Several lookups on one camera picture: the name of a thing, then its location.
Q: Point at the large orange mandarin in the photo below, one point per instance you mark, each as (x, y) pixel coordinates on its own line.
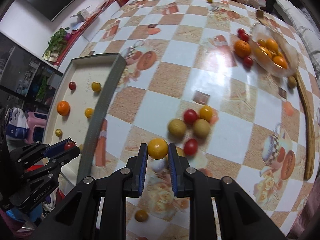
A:
(63, 108)

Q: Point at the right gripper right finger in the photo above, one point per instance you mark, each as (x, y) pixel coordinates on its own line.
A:
(180, 183)

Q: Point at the green potted plant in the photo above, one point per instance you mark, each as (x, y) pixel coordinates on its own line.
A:
(58, 41)

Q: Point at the shallow cardboard box tray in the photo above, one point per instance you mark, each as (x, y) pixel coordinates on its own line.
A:
(88, 109)

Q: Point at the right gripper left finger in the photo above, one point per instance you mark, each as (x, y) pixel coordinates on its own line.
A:
(134, 185)

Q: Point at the wooden back scratcher stick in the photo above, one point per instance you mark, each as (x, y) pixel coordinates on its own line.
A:
(309, 130)

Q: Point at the glass fruit bowl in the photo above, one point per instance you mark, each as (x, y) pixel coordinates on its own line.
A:
(272, 52)

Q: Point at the orange beside glass bowl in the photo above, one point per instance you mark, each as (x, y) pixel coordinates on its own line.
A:
(242, 49)

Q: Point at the pink plastic stool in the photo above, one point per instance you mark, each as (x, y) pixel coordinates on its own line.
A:
(36, 123)

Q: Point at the small yellow tomato left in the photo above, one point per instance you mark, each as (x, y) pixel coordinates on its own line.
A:
(58, 132)

